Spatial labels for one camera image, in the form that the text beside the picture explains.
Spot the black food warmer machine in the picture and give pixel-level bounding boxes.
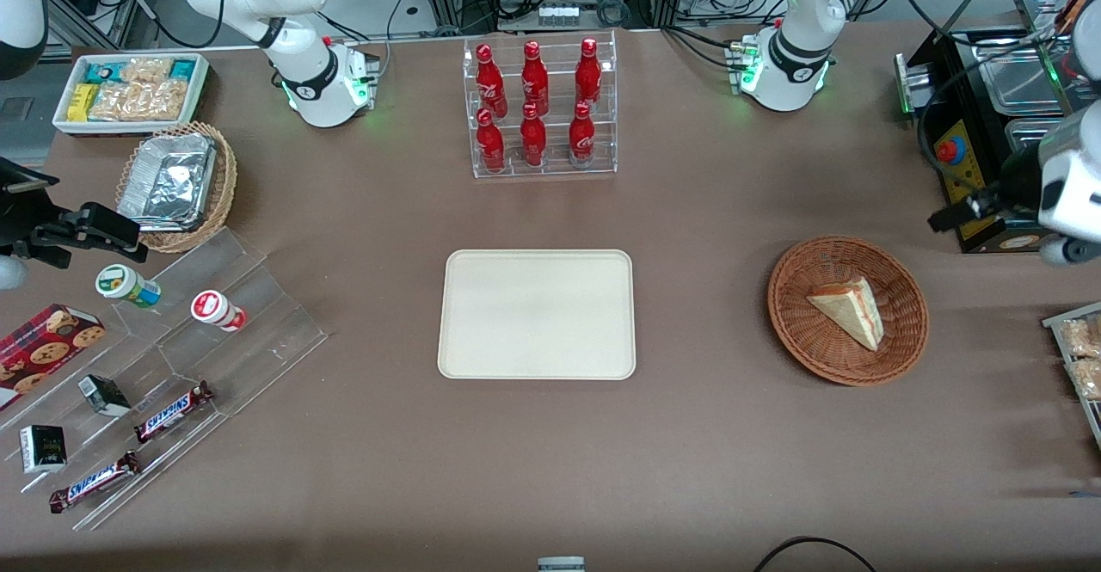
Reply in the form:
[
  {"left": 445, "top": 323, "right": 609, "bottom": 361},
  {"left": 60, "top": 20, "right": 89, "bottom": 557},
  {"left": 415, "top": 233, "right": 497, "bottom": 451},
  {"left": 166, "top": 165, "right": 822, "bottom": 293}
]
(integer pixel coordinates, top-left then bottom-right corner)
[{"left": 895, "top": 0, "right": 1101, "bottom": 255}]

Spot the red cola bottle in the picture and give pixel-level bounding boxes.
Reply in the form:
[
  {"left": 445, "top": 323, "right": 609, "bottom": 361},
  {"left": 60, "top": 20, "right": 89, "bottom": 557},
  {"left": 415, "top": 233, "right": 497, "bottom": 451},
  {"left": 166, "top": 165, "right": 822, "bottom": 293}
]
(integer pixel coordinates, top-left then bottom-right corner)
[
  {"left": 476, "top": 108, "right": 507, "bottom": 175},
  {"left": 521, "top": 40, "right": 551, "bottom": 117},
  {"left": 476, "top": 44, "right": 505, "bottom": 119},
  {"left": 520, "top": 103, "right": 549, "bottom": 169},
  {"left": 568, "top": 101, "right": 597, "bottom": 168},
  {"left": 575, "top": 37, "right": 603, "bottom": 110}
]

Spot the clear acrylic bottle rack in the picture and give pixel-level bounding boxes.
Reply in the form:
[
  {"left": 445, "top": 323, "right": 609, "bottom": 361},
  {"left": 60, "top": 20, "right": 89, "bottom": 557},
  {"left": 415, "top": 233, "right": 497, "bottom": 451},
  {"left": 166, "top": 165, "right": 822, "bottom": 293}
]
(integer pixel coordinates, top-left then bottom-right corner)
[{"left": 463, "top": 30, "right": 618, "bottom": 180}]

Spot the clear acrylic stepped stand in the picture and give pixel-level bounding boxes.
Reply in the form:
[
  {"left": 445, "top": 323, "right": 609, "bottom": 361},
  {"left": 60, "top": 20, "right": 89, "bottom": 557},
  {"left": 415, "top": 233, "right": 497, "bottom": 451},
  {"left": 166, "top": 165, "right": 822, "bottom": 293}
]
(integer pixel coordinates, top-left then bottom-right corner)
[{"left": 0, "top": 226, "right": 329, "bottom": 532}]

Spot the aluminium foil tray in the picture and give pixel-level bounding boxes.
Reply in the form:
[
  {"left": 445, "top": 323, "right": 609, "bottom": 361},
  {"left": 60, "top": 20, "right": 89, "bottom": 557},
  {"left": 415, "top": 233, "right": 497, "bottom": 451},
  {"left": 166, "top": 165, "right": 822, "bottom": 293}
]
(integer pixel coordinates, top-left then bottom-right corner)
[{"left": 117, "top": 133, "right": 218, "bottom": 233}]

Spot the steel warmer pan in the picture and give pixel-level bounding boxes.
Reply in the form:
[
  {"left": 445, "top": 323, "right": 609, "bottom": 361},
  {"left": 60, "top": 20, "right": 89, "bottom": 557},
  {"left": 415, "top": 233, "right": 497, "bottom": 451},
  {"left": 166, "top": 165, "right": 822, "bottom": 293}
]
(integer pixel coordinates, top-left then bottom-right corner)
[
  {"left": 1005, "top": 116, "right": 1049, "bottom": 158},
  {"left": 970, "top": 36, "right": 1076, "bottom": 115}
]

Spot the large clear cracker bag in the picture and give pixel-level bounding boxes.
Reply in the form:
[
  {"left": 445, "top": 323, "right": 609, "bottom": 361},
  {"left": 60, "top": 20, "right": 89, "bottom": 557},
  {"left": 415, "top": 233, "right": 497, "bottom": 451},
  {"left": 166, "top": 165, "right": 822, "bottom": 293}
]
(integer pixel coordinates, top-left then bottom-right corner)
[{"left": 86, "top": 80, "right": 192, "bottom": 123}]

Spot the grey tray with snacks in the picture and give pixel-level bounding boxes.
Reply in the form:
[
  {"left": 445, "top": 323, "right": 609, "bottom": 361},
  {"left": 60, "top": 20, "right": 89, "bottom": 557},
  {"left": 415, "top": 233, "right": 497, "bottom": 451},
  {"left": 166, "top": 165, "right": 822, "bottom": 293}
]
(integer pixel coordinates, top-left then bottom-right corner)
[{"left": 1043, "top": 301, "right": 1101, "bottom": 452}]

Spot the brown Snickers bar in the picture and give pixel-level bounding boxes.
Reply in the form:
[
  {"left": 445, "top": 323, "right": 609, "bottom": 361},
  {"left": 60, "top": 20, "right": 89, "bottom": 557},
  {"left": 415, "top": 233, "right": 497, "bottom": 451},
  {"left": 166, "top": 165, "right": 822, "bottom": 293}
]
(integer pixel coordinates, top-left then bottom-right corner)
[
  {"left": 48, "top": 451, "right": 144, "bottom": 515},
  {"left": 133, "top": 380, "right": 215, "bottom": 446}
]

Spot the white plastic snack bin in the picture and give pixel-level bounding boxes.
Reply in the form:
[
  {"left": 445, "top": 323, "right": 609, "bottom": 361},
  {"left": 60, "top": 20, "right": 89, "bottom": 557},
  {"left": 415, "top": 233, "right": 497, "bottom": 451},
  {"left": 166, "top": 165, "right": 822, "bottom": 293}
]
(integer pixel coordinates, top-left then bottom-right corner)
[{"left": 52, "top": 52, "right": 212, "bottom": 137}]

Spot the small clear cracker bag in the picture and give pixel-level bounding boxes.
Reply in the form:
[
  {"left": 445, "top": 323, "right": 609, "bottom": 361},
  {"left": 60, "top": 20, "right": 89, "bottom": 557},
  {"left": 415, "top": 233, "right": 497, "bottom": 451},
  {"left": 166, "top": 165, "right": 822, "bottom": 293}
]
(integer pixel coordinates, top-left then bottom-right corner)
[{"left": 120, "top": 57, "right": 175, "bottom": 85}]

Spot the triangular sandwich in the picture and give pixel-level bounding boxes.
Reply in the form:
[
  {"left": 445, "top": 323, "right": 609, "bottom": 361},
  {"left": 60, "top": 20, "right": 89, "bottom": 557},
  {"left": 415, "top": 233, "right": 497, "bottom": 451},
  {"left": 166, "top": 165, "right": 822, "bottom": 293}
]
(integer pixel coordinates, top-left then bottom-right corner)
[{"left": 806, "top": 276, "right": 885, "bottom": 353}]

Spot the black table cable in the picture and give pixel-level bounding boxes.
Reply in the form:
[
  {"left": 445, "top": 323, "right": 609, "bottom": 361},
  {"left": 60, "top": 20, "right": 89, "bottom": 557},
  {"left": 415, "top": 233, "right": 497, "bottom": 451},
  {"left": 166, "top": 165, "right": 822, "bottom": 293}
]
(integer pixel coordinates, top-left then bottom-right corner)
[{"left": 754, "top": 536, "right": 877, "bottom": 572}]

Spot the clear fried snack bag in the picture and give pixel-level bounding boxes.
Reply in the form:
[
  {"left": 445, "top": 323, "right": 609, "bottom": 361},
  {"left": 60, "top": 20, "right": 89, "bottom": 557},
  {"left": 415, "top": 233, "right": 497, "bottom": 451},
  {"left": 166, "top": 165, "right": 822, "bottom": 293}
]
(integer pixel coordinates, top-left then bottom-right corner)
[
  {"left": 1067, "top": 359, "right": 1101, "bottom": 402},
  {"left": 1060, "top": 317, "right": 1101, "bottom": 360}
]

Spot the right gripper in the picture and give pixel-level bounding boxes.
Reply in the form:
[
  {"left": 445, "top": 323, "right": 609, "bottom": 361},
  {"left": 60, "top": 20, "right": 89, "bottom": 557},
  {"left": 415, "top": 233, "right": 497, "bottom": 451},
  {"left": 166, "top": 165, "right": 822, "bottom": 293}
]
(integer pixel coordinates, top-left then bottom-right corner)
[{"left": 0, "top": 157, "right": 149, "bottom": 269}]

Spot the large round brown wicker basket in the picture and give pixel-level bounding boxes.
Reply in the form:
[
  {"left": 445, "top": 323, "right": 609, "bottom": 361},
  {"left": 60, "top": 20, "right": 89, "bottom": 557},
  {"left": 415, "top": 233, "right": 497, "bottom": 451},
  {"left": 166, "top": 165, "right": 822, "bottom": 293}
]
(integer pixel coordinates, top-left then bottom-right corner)
[{"left": 767, "top": 236, "right": 930, "bottom": 386}]

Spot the yellow snack packet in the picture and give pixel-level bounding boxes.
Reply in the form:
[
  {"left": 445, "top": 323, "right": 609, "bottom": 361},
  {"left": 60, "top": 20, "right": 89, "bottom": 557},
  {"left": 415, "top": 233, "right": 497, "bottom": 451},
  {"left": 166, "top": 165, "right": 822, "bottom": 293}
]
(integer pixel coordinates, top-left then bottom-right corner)
[{"left": 66, "top": 83, "right": 101, "bottom": 123}]

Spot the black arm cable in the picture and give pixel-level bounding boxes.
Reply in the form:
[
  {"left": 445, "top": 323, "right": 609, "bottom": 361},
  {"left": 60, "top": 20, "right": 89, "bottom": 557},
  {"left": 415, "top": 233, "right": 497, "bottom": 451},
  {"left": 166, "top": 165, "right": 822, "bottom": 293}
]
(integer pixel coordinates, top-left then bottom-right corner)
[{"left": 895, "top": 0, "right": 1101, "bottom": 193}]

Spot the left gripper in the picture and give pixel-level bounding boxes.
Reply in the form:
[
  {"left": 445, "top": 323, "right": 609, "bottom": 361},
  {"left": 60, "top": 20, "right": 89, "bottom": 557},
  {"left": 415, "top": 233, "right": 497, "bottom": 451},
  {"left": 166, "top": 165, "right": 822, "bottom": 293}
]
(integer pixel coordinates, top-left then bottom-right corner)
[{"left": 927, "top": 110, "right": 1101, "bottom": 244}]

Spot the green lid white cup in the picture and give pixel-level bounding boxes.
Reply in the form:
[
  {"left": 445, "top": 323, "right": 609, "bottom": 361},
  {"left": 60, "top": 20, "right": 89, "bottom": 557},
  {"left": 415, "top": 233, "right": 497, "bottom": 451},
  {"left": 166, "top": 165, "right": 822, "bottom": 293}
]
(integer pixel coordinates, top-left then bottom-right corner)
[{"left": 95, "top": 264, "right": 163, "bottom": 310}]

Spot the red cookie box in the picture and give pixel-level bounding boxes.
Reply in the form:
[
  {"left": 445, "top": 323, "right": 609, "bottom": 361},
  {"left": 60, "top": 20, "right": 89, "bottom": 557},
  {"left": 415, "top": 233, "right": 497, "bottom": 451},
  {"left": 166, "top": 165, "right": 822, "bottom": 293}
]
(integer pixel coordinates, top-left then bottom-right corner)
[{"left": 0, "top": 303, "right": 107, "bottom": 412}]

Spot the small black box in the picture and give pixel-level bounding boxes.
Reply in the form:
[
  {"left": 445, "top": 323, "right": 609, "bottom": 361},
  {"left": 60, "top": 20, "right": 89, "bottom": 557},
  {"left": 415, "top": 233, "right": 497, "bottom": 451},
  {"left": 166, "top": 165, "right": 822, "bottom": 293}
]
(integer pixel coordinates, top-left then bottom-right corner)
[
  {"left": 77, "top": 374, "right": 132, "bottom": 419},
  {"left": 19, "top": 424, "right": 69, "bottom": 476}
]

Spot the cream rectangular tray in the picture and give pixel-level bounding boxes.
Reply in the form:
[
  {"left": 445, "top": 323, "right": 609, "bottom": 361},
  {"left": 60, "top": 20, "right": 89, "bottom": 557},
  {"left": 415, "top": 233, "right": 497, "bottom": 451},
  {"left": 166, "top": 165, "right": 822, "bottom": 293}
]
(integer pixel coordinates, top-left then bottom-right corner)
[{"left": 437, "top": 249, "right": 637, "bottom": 381}]

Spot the red lid white cup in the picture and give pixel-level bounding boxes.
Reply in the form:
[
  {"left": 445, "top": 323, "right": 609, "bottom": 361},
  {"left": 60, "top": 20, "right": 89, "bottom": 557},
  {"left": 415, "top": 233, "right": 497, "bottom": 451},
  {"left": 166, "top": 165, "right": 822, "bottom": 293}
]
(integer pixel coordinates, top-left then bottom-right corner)
[{"left": 190, "top": 290, "right": 249, "bottom": 334}]

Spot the small light wicker basket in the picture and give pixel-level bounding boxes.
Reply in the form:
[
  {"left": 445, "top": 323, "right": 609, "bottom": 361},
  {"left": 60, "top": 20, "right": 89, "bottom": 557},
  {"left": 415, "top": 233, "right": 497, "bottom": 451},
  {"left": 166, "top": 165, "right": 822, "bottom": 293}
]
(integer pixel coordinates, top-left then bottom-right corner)
[{"left": 114, "top": 121, "right": 238, "bottom": 254}]

